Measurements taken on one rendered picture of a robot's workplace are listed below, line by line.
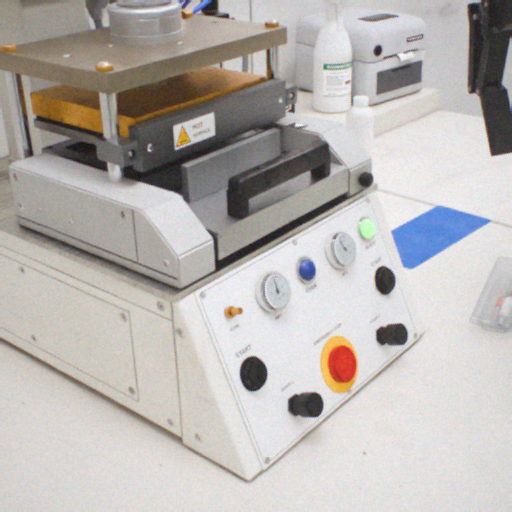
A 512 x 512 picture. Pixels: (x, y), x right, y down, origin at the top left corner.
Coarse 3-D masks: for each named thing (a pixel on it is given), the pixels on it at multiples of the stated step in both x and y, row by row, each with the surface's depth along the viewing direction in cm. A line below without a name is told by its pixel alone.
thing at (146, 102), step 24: (192, 72) 95; (216, 72) 94; (240, 72) 94; (48, 96) 86; (72, 96) 86; (96, 96) 86; (120, 96) 86; (144, 96) 85; (168, 96) 85; (192, 96) 85; (216, 96) 86; (48, 120) 88; (72, 120) 85; (96, 120) 82; (120, 120) 80; (144, 120) 79
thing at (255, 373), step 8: (256, 360) 77; (248, 368) 77; (256, 368) 77; (264, 368) 78; (248, 376) 76; (256, 376) 77; (264, 376) 78; (248, 384) 77; (256, 384) 77; (264, 384) 78
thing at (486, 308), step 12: (504, 264) 111; (492, 276) 108; (504, 276) 108; (492, 288) 105; (504, 288) 105; (480, 300) 102; (492, 300) 102; (504, 300) 102; (480, 312) 99; (492, 312) 99; (504, 312) 99
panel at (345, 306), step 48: (288, 240) 84; (384, 240) 95; (240, 288) 78; (336, 288) 88; (240, 336) 77; (288, 336) 82; (336, 336) 87; (240, 384) 77; (288, 384) 81; (336, 384) 86; (288, 432) 80
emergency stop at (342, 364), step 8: (336, 352) 86; (344, 352) 86; (352, 352) 87; (328, 360) 85; (336, 360) 85; (344, 360) 86; (352, 360) 87; (336, 368) 85; (344, 368) 86; (352, 368) 87; (336, 376) 85; (344, 376) 86; (352, 376) 86
